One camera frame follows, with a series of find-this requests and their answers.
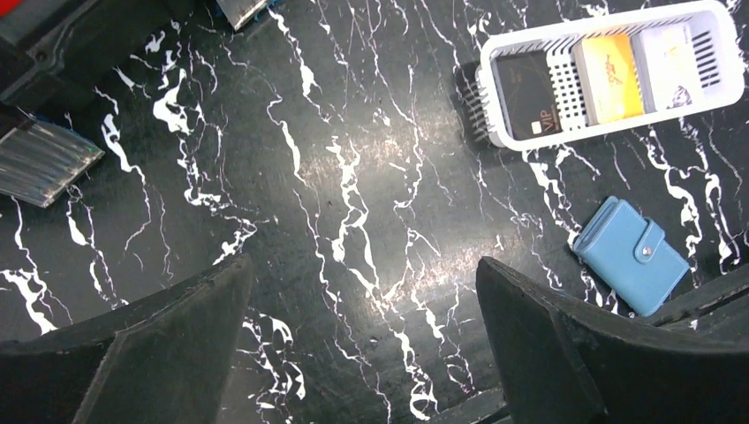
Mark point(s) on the blue leather card holder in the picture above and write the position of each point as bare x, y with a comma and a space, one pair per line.
630, 254

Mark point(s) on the white plastic basket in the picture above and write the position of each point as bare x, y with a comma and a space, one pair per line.
715, 44

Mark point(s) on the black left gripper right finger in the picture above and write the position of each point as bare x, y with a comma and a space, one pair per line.
562, 360

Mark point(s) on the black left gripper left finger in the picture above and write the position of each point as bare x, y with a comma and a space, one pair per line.
162, 359

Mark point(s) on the orange credit card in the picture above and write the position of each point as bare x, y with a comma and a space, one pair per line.
609, 80

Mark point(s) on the white credit card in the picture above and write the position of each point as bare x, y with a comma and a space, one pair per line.
667, 67

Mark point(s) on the black red toolbox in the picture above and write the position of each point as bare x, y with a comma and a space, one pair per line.
53, 53

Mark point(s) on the black VIP card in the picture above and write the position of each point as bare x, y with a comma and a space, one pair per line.
526, 95

